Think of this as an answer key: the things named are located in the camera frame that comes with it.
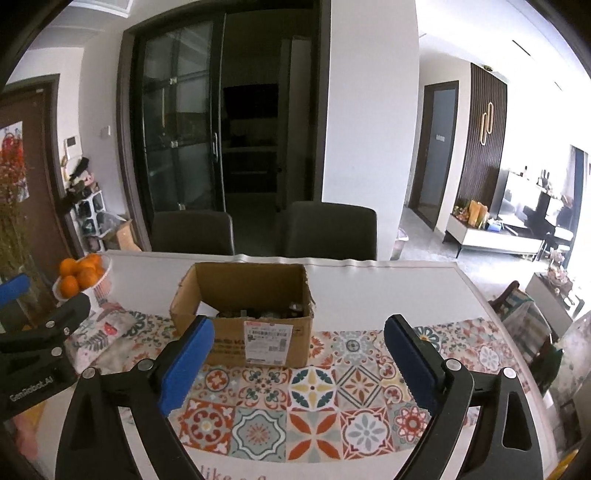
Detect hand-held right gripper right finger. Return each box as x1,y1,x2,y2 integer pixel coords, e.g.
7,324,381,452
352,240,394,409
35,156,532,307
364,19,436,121
383,314,546,480

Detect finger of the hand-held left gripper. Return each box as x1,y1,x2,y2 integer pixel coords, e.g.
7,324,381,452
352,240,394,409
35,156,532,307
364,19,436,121
0,273,30,324
0,292,92,366

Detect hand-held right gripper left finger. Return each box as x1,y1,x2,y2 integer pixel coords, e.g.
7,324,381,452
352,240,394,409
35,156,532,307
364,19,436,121
55,315,216,480

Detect brown cardboard box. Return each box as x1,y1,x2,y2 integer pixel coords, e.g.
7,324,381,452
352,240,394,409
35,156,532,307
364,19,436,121
169,262,316,368

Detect floral print cloth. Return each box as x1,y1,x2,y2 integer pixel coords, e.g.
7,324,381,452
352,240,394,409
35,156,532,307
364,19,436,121
65,302,153,376

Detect white fruit basket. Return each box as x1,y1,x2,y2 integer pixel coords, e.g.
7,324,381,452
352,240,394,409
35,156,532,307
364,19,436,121
52,255,114,304

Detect dried red berry branches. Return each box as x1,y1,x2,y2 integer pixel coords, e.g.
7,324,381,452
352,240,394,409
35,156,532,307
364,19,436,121
0,129,35,301

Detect patterned tile print tablecloth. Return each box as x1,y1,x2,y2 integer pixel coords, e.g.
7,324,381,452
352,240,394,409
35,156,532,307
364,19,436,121
14,300,550,480

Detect white shoe shelf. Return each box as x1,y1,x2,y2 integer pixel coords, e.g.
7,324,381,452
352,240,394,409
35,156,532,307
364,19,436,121
71,189,110,256

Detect cardboard box on floor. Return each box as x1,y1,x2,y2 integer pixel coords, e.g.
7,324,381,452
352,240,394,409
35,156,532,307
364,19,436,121
108,219,142,253

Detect clear waste bin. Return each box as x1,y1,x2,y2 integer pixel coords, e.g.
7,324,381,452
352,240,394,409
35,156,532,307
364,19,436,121
392,228,410,260

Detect striped cushion chair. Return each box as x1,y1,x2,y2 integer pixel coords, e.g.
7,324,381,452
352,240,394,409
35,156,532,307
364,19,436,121
488,281,565,385

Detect brown entrance door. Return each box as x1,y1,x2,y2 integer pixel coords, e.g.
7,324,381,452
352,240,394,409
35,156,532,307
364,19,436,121
0,76,80,261

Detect dark grey dining chair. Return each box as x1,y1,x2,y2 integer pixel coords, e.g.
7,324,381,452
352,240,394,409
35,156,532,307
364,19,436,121
279,201,378,262
151,211,235,256

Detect white low cabinet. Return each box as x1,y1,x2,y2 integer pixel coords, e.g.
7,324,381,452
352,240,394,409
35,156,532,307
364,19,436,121
443,215,546,262

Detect small side table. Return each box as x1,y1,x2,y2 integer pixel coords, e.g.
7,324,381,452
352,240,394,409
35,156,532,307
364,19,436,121
526,271,588,329

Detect yellow boxes on cabinet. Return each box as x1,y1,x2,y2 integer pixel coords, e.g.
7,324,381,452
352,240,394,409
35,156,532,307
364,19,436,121
467,199,490,230

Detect grey interior door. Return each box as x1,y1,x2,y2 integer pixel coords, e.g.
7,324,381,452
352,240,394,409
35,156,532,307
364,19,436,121
409,82,461,232

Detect dark glass sliding door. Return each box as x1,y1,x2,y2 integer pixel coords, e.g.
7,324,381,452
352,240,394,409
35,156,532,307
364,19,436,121
116,0,331,254

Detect red wall poster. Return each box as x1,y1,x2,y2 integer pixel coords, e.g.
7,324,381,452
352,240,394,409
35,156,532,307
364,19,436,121
0,121,31,205

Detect dark slatted wall panel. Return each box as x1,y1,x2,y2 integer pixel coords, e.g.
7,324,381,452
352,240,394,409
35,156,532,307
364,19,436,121
455,62,509,223

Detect gold wall ornament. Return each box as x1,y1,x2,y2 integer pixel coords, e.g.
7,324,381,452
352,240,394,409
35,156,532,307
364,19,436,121
478,102,496,148

